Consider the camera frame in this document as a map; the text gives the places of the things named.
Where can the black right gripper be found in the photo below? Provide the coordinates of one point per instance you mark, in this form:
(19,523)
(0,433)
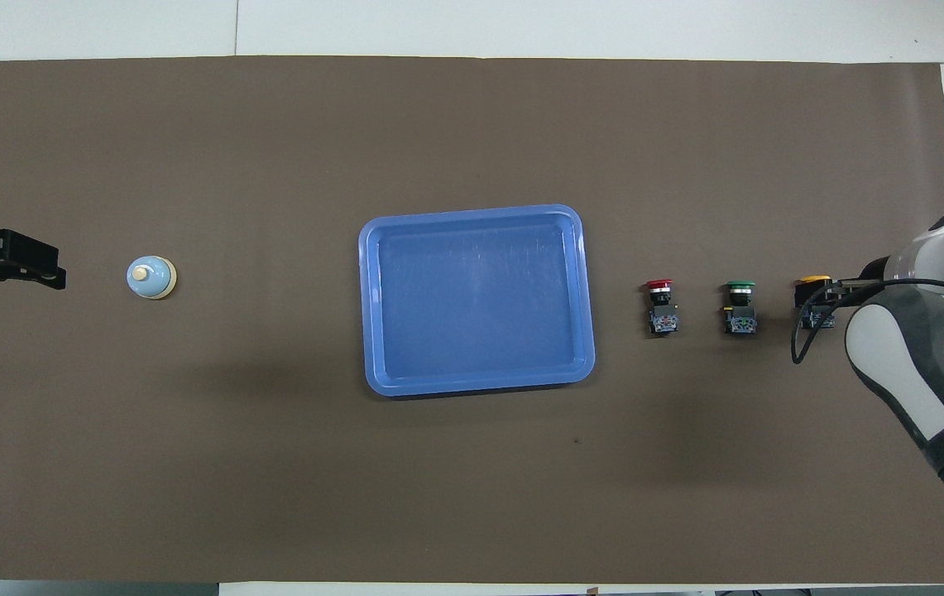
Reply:
(850,285)

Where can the yellow push button switch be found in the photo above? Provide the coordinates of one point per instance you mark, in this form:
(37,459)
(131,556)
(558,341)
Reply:
(814,281)

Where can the green push button switch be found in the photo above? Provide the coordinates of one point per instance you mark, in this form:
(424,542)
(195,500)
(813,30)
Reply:
(740,314)

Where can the red push button switch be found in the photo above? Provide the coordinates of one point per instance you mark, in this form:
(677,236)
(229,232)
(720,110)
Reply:
(663,314)

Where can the light blue call bell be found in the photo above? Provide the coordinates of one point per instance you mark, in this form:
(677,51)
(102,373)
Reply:
(149,278)

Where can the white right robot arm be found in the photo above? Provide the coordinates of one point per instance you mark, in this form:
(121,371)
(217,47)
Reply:
(918,364)

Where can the blue plastic tray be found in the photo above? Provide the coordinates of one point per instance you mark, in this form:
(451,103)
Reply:
(476,300)

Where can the brown table mat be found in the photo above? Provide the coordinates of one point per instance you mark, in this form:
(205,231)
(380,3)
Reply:
(273,463)

